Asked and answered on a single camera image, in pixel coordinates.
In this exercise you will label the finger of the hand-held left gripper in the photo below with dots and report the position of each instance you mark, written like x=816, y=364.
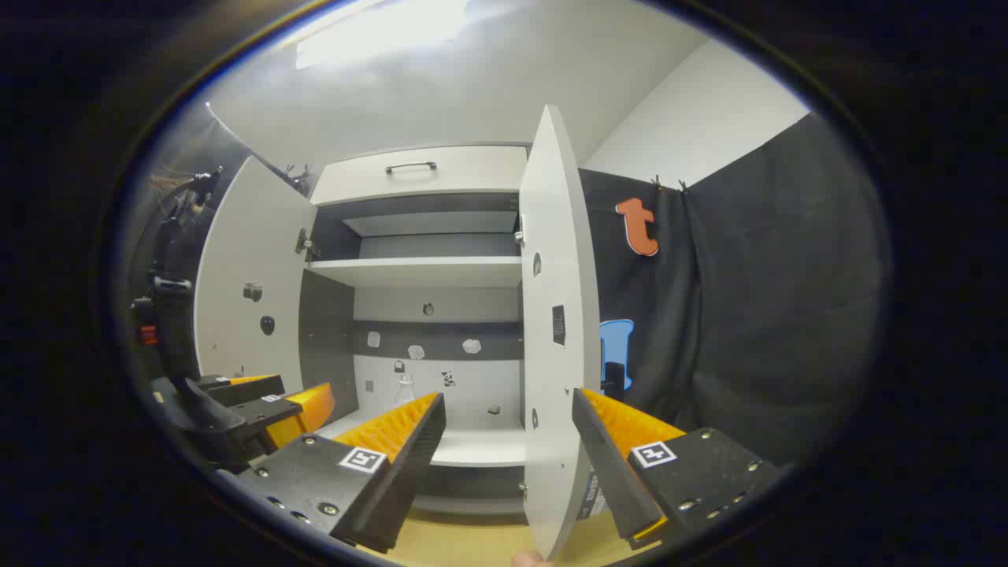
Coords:
x=248, y=389
x=303, y=409

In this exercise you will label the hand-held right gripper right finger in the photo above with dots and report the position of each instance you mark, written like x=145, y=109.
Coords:
x=610, y=465

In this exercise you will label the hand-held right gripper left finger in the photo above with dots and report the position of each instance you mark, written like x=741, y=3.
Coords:
x=409, y=472

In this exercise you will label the clear plastic bottle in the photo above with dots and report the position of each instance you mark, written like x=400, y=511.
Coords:
x=405, y=391

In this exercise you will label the white cabinet door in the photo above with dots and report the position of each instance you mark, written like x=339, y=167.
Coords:
x=236, y=252
x=551, y=236

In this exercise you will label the white and grey cabinet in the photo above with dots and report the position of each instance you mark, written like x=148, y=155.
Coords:
x=327, y=346

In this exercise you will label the metal door hinge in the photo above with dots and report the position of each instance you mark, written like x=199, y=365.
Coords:
x=518, y=233
x=303, y=241

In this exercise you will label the white cabinet shelf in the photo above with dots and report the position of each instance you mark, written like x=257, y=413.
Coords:
x=417, y=272

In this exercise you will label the white cabinet drawer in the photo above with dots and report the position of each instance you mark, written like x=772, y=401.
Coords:
x=472, y=169

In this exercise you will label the grey small box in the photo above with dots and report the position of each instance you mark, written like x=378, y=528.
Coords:
x=596, y=494

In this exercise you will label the black backdrop cloth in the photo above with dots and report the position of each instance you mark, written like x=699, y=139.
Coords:
x=748, y=315

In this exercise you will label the ceiling light panel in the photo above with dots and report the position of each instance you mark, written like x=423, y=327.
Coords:
x=378, y=31

